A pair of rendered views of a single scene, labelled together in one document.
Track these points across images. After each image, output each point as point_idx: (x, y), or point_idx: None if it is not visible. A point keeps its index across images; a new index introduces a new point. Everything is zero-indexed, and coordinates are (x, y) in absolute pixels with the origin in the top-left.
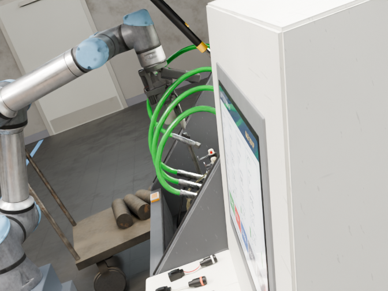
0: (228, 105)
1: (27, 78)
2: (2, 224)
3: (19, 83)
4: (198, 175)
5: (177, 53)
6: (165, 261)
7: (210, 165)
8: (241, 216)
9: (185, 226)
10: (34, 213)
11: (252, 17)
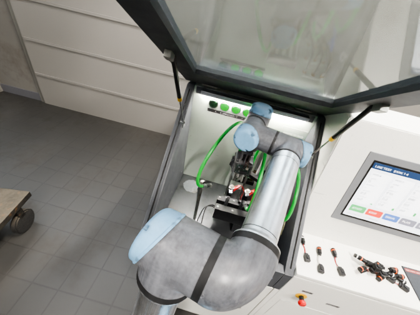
0: (405, 173)
1: (287, 200)
2: None
3: (284, 210)
4: (246, 203)
5: (230, 129)
6: (297, 257)
7: (248, 194)
8: (391, 211)
9: (302, 232)
10: None
11: None
